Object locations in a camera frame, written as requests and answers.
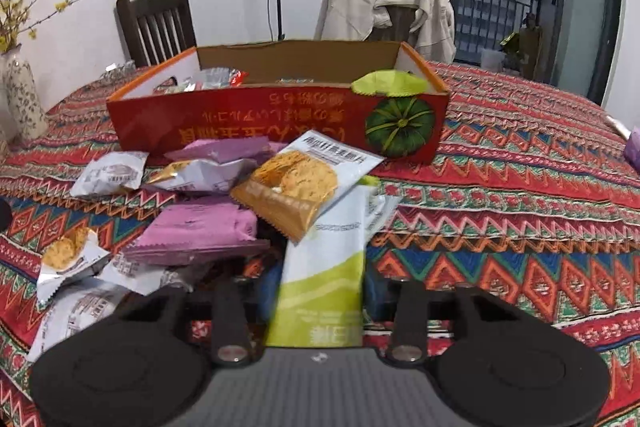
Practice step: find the orange cracker packet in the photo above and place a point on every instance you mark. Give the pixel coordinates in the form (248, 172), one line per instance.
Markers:
(295, 187)

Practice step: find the purple snack packet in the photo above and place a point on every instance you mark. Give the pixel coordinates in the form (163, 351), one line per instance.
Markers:
(220, 149)

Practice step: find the pink silver snack packet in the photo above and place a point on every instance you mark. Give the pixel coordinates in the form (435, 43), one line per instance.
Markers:
(215, 78)

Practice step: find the small silver cracker packet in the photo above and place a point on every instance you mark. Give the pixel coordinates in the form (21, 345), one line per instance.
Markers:
(65, 257)

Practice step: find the white plant pot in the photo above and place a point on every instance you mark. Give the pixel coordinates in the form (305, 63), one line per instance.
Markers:
(491, 58)

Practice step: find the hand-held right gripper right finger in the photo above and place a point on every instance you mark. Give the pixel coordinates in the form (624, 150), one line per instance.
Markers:
(407, 327)

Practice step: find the crumpled foil wrapper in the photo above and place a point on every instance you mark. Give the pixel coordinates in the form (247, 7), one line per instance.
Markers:
(119, 71)

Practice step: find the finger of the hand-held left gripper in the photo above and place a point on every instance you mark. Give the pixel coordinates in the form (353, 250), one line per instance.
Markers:
(5, 216)

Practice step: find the white and green snack packet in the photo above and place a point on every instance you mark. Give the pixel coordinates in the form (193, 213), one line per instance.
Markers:
(325, 267)

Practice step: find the potted plant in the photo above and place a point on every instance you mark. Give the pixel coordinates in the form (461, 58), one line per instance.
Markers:
(527, 44)

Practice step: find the large pink snack packet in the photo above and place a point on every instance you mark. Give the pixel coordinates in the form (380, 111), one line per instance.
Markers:
(200, 227)

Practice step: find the red cardboard box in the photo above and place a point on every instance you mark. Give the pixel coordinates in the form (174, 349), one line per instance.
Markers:
(250, 117)

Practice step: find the wooden chair under jacket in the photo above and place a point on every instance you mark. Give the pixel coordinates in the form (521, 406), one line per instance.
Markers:
(400, 24)

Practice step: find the beige jacket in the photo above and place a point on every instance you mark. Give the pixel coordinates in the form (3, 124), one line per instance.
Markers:
(350, 7)

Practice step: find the dark wooden chair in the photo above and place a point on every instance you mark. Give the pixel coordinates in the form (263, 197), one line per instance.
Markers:
(155, 12)

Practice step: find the floral ceramic vase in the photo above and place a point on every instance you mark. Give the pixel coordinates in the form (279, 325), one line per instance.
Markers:
(25, 99)

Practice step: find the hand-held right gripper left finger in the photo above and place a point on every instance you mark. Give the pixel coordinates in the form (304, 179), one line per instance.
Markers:
(231, 327)

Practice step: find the silver and gold snack packet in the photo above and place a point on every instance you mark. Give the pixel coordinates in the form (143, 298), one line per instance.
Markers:
(200, 174)

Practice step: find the purple tissue pack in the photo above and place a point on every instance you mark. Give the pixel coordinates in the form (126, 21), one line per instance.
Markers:
(634, 149)

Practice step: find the yellow flower branches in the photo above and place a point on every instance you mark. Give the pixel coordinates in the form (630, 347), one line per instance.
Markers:
(7, 9)

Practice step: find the lime green snack packet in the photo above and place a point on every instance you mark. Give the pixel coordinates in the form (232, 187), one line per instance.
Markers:
(387, 83)

